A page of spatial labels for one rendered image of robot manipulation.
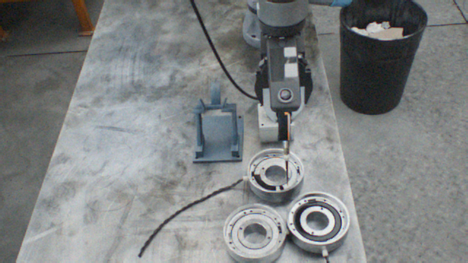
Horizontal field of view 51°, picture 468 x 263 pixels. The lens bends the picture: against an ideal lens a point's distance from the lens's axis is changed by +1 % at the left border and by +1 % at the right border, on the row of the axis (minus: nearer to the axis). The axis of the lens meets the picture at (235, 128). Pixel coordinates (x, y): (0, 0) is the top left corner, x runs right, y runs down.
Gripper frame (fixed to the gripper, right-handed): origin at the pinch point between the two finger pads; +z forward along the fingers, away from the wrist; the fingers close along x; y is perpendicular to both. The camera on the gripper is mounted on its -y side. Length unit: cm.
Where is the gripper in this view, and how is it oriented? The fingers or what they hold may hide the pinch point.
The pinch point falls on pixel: (284, 119)
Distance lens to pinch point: 85.8
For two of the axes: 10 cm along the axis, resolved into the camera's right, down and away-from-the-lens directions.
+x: -10.0, 0.3, 0.8
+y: 0.3, -7.2, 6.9
